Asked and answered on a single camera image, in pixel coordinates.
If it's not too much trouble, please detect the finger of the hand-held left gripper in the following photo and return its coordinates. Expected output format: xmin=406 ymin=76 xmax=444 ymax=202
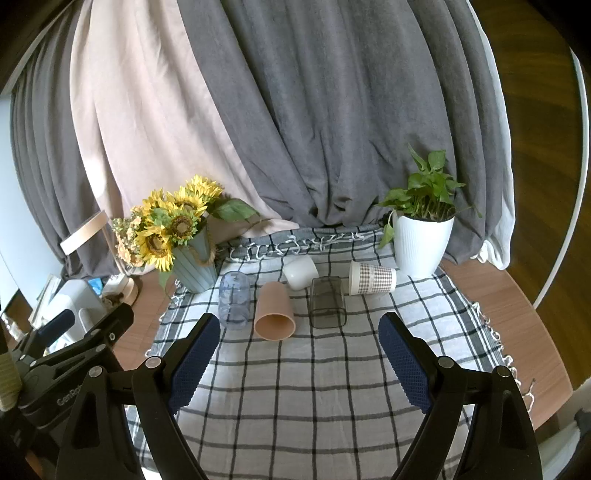
xmin=21 ymin=302 xmax=136 ymax=377
xmin=9 ymin=309 xmax=77 ymax=358

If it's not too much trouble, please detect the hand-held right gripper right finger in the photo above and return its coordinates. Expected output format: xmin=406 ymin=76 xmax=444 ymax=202
xmin=378 ymin=312 xmax=543 ymax=480

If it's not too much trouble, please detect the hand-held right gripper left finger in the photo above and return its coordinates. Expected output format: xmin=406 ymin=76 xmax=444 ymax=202
xmin=55 ymin=313 xmax=222 ymax=480

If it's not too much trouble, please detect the clear bluish plastic cup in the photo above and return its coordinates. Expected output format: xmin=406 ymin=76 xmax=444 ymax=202
xmin=218 ymin=271 xmax=253 ymax=329

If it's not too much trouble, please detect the checked paper cup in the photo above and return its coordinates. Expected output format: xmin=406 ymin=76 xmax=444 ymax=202
xmin=347 ymin=261 xmax=398 ymax=296

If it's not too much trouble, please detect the pink plastic cup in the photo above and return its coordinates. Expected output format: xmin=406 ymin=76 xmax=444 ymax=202
xmin=254 ymin=281 xmax=296 ymax=341

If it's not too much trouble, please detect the smoky grey square cup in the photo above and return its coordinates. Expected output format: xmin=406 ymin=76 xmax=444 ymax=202
xmin=308 ymin=276 xmax=348 ymax=329

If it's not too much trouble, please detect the white ceramic cup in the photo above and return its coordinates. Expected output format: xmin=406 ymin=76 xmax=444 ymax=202
xmin=283 ymin=257 xmax=318 ymax=291

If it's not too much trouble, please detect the beige ribbed cloth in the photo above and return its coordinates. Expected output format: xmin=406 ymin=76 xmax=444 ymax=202
xmin=0 ymin=353 xmax=22 ymax=412

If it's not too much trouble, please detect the checked black white tablecloth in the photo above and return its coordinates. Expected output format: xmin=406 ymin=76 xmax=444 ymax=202
xmin=124 ymin=226 xmax=536 ymax=480

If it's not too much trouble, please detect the teal ribbed vase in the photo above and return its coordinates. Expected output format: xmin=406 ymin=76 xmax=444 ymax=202
xmin=173 ymin=226 xmax=221 ymax=294

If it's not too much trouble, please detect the wooden desk lamp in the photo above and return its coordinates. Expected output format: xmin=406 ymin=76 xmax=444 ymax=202
xmin=60 ymin=210 xmax=140 ymax=305

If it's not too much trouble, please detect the white ribbed plant pot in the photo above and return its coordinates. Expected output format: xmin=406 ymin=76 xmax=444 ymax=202
xmin=392 ymin=210 xmax=456 ymax=278

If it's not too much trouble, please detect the sunflower bouquet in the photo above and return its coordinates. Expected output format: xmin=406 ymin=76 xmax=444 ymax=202
xmin=113 ymin=174 xmax=262 ymax=288

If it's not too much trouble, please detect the white sheer curtain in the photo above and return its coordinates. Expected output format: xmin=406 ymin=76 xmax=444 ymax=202
xmin=471 ymin=14 xmax=519 ymax=271

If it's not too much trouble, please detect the green leafy plant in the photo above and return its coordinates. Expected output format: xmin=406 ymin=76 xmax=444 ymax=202
xmin=376 ymin=143 xmax=483 ymax=250

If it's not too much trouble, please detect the beige curtain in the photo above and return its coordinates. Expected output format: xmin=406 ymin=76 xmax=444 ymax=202
xmin=69 ymin=0 xmax=301 ymax=246

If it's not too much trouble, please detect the grey curtain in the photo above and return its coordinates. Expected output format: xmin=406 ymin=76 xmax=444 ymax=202
xmin=9 ymin=0 xmax=515 ymax=283

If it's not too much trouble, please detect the white curved pole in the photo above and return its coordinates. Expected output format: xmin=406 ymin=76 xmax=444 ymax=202
xmin=531 ymin=46 xmax=591 ymax=311

